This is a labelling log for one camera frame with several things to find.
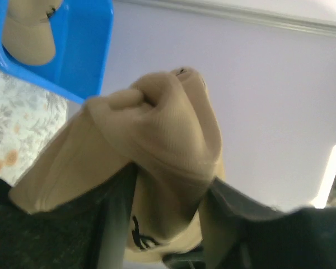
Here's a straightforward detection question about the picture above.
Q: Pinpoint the ceiling light strip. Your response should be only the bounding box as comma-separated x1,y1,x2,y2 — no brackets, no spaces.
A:
312,145,336,208

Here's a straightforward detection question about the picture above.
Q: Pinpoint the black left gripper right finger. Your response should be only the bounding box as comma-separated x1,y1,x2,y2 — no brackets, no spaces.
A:
162,179,336,268

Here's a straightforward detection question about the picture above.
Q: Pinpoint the blue plastic bin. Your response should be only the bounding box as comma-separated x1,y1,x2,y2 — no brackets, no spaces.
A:
0,1,114,104

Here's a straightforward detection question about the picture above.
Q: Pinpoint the floral patterned table mat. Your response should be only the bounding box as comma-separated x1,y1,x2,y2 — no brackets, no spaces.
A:
0,71,68,185

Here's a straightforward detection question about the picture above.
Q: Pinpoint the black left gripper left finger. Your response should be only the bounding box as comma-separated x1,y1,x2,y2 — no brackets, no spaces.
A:
0,164,137,268

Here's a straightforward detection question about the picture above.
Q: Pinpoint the beige sport baseball cap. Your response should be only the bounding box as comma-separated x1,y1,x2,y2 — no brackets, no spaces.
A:
8,66,227,263

